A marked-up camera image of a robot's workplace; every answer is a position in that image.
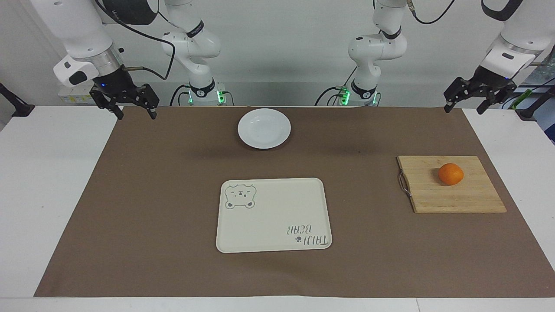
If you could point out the black stand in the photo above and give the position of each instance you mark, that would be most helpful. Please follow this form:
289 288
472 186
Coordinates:
531 110
19 108

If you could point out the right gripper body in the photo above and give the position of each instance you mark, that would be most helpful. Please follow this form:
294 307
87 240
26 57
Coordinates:
115 82

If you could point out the white round plate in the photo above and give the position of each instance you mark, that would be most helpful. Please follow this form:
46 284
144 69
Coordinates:
264 128

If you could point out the wooden cutting board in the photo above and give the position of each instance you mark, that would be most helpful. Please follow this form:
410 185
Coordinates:
455 197

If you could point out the orange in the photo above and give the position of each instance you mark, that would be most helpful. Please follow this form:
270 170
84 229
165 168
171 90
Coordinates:
451 174

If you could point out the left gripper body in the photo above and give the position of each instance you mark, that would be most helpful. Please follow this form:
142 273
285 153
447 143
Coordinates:
491 77

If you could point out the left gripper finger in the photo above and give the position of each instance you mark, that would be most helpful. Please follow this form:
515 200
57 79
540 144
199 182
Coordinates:
460 92
498 94

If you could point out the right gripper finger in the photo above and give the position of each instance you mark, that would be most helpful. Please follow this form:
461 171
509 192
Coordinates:
145 96
108 103

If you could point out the cream tray with bear print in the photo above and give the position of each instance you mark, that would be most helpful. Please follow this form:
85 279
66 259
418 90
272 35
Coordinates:
273 216

